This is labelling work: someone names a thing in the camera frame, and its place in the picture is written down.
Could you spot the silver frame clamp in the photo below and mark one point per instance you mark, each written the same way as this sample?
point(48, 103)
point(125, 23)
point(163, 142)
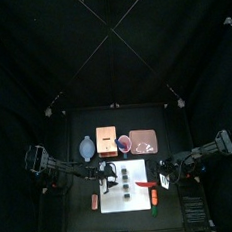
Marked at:
point(228, 21)
point(181, 102)
point(48, 111)

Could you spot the pink square plate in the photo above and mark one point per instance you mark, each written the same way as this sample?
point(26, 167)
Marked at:
point(143, 141)

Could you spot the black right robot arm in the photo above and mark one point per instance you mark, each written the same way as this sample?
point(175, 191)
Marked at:
point(205, 151)

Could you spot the red toy knife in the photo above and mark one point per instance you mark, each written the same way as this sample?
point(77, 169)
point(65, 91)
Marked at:
point(146, 184)

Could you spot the blue spoon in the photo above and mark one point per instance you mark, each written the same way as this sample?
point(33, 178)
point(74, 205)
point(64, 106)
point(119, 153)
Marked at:
point(119, 143)

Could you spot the black printed sheet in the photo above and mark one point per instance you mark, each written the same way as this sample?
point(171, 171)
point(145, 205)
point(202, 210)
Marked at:
point(194, 211)

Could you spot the wooden box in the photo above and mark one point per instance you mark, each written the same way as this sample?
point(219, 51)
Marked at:
point(106, 140)

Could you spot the white cutting board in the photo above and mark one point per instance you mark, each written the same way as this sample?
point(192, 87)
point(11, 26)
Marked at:
point(139, 199)

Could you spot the light blue bowl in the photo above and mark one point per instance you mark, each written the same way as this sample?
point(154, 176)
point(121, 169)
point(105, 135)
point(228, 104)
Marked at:
point(87, 148)

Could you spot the orange toy carrot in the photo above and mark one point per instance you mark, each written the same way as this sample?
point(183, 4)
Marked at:
point(154, 197)

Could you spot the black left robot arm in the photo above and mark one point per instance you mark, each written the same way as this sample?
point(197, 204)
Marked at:
point(59, 165)

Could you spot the salmon pink toy food piece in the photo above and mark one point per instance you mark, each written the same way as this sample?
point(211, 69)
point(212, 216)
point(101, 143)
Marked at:
point(94, 202)

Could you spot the dark green sushi piece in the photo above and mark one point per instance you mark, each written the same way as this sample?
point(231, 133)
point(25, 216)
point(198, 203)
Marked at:
point(125, 177)
point(126, 186)
point(127, 196)
point(124, 170)

